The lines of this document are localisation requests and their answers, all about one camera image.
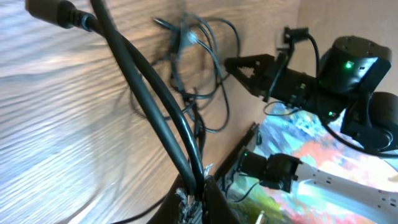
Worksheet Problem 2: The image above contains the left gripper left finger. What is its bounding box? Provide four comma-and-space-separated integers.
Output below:
147, 175, 188, 224

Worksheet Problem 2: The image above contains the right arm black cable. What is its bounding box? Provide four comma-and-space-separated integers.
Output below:
262, 32, 398, 158

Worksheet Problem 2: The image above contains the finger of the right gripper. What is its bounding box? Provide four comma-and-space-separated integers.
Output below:
224, 54, 276, 97

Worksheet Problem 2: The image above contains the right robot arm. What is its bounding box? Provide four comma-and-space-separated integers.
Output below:
224, 34, 397, 223

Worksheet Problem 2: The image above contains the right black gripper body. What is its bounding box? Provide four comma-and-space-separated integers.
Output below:
264, 68, 314, 108

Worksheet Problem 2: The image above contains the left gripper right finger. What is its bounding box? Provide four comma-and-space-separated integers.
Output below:
202, 175, 239, 224

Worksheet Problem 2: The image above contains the thin black USB cable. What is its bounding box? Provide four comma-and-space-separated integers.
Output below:
108, 15, 242, 224

